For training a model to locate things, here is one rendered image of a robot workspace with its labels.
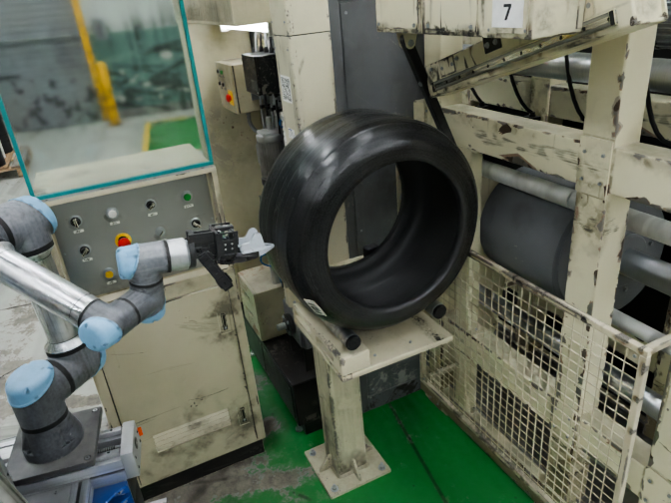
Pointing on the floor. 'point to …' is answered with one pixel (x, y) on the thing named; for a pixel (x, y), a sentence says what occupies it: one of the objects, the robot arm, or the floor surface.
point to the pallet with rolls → (7, 152)
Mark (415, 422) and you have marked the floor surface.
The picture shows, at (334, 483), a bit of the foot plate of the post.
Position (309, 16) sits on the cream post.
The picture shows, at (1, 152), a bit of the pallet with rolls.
